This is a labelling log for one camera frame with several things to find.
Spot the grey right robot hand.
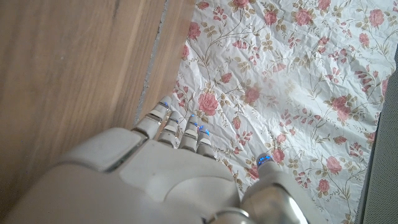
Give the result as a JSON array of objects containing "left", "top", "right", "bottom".
[{"left": 0, "top": 95, "right": 327, "bottom": 224}]

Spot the white floral backdrop cloth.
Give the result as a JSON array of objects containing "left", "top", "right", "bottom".
[{"left": 169, "top": 0, "right": 398, "bottom": 224}]

